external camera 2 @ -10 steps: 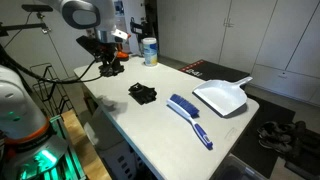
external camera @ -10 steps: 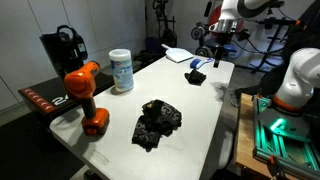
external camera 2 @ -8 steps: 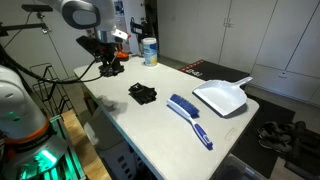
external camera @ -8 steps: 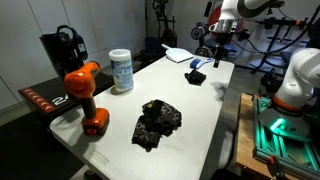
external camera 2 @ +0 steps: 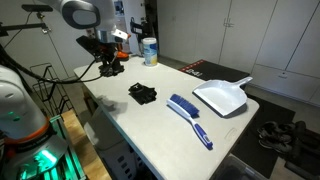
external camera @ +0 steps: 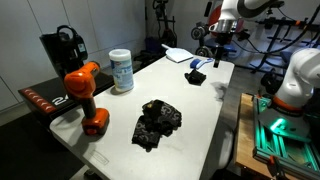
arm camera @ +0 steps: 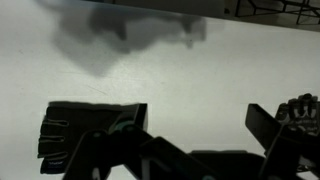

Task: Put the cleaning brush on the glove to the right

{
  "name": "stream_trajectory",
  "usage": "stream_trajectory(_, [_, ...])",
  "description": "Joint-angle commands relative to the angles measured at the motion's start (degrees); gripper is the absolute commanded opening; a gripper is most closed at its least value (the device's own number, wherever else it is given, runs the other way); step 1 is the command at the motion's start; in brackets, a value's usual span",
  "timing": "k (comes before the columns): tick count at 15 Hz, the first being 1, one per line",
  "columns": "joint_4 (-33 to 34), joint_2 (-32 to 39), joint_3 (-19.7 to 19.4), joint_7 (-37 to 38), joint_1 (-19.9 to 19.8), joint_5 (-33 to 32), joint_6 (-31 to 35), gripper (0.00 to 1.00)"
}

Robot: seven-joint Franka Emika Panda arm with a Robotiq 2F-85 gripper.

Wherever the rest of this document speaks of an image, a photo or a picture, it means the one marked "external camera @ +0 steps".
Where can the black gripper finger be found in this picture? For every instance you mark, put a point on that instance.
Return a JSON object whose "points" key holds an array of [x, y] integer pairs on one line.
{"points": [[216, 58]]}

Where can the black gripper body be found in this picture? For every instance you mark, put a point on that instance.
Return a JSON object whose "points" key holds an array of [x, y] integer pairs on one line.
{"points": [[222, 39]]}

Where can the blue white cleaning brush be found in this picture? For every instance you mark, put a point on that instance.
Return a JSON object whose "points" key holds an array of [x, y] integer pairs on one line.
{"points": [[197, 63]]}

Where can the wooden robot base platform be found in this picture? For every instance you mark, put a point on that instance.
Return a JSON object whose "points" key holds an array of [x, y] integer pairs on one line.
{"points": [[244, 143]]}

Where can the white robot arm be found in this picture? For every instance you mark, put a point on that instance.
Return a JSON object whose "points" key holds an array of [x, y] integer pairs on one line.
{"points": [[302, 75]]}

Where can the large black patterned glove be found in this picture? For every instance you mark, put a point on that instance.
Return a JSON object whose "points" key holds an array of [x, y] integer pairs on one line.
{"points": [[158, 119]]}

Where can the white dustpan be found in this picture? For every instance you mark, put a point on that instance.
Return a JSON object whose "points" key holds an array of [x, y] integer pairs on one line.
{"points": [[177, 54]]}

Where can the exercise bike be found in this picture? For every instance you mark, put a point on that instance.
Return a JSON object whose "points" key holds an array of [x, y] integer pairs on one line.
{"points": [[165, 34]]}

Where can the white wipes canister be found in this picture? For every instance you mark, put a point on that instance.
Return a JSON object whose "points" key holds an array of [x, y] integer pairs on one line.
{"points": [[122, 70]]}

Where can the green lit aluminium frame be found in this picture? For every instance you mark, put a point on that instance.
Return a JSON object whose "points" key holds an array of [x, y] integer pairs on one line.
{"points": [[296, 158]]}

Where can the orange cordless drill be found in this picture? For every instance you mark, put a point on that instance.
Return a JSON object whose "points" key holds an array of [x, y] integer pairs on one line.
{"points": [[80, 84]]}

